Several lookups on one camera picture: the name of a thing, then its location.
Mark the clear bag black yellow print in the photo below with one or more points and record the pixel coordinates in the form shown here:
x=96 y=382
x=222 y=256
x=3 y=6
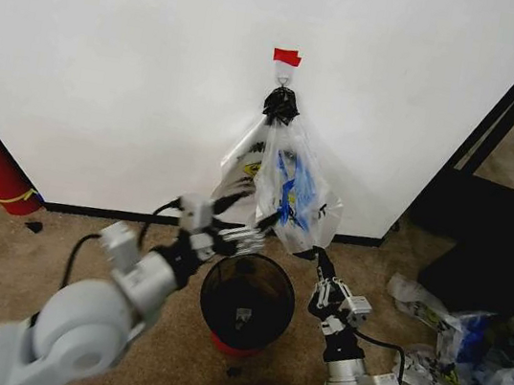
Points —
x=242 y=163

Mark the clear garbage bag blue print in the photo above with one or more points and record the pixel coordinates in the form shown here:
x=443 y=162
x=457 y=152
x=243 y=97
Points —
x=299 y=184

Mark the black mesh bin red base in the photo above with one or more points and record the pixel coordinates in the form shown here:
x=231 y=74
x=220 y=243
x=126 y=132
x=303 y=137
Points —
x=246 y=304

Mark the crumpled clear plastic bag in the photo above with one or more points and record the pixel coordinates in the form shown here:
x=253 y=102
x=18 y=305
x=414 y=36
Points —
x=420 y=301

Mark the black cabinet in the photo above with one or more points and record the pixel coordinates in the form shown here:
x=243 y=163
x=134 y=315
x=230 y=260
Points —
x=495 y=247

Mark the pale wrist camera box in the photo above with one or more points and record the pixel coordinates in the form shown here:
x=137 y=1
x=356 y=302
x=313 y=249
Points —
x=357 y=308
x=197 y=213

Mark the black metal shelf frame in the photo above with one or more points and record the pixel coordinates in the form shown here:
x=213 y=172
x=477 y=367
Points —
x=505 y=118

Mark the crumpled bag yellow black print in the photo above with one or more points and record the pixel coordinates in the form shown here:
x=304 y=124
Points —
x=434 y=369

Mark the small black floor scrap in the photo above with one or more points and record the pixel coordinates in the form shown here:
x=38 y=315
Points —
x=33 y=226

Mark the crumpled bag blue print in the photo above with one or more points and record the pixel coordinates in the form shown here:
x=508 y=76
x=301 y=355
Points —
x=502 y=335

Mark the metal wall hook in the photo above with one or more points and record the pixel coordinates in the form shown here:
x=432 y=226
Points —
x=282 y=76

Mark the black knotted bag tie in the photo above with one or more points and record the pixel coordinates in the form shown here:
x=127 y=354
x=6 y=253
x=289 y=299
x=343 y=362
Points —
x=280 y=105

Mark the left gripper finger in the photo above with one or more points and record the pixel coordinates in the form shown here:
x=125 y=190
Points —
x=242 y=241
x=231 y=202

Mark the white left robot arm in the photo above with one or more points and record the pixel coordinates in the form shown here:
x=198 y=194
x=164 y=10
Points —
x=72 y=325

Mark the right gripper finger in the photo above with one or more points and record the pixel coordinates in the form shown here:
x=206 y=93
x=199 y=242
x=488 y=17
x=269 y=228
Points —
x=322 y=280
x=342 y=292

